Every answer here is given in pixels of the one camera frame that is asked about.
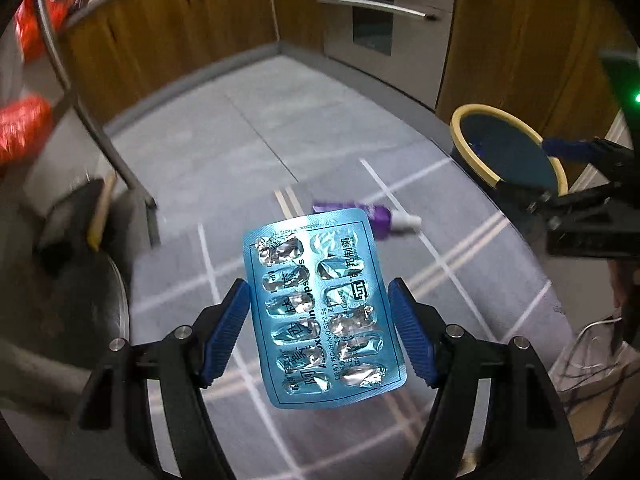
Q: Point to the tall wooden cabinet door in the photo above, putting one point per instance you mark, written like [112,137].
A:
[525,35]

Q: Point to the stainless steel built-in oven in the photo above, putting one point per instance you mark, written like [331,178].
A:
[400,45]

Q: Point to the purple bottle with white cap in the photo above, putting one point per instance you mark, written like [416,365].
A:
[380,215]

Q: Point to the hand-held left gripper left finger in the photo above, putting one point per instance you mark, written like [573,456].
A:
[227,330]

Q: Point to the blue pill blister pack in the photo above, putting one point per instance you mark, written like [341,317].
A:
[320,310]

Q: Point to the black round disc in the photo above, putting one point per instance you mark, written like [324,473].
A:
[75,320]

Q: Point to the red plastic bag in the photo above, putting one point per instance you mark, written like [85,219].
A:
[30,30]
[22,130]

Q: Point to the yellow rimmed trash bin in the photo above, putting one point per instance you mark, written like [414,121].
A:
[505,150]

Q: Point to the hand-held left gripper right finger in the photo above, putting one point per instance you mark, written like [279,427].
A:
[410,330]

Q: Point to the grey metal furniture frame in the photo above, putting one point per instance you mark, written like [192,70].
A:
[90,125]

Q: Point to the wooden base cabinets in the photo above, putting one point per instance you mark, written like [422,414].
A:
[175,35]

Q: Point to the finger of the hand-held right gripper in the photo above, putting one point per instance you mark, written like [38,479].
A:
[570,147]
[550,202]

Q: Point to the grey striped rug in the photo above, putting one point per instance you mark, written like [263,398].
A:
[450,260]

